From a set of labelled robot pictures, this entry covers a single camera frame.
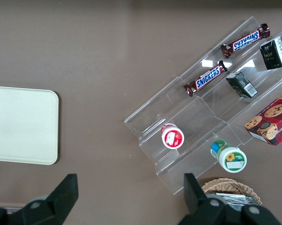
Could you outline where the clear acrylic stepped display stand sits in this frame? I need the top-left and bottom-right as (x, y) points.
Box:
(178, 16), (282, 146)
(124, 76), (254, 195)

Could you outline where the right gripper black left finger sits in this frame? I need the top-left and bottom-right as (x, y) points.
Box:
(7, 173), (79, 225)

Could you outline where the silver foil pack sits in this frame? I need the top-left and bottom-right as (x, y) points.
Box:
(214, 192), (261, 211)

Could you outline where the Snickers chocolate bar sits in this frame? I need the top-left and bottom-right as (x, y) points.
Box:
(221, 23), (271, 59)
(183, 60), (228, 97)

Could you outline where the green sunflower lid cup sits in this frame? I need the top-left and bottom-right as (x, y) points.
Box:
(210, 140), (247, 173)

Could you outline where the cream rectangular plastic tray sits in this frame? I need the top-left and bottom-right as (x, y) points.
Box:
(0, 86), (59, 165)

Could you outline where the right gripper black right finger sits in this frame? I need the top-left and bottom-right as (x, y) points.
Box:
(178, 173), (227, 225)

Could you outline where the red lid yogurt cup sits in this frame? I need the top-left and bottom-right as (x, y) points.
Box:
(161, 123), (185, 150)

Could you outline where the red tartan cookie box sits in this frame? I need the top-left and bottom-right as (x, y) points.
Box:
(244, 88), (282, 146)

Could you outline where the dark green drink carton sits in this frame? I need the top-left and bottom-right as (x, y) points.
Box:
(225, 71), (259, 98)
(259, 36), (282, 70)

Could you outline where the light wicker basket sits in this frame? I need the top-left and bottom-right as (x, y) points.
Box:
(201, 178), (263, 207)

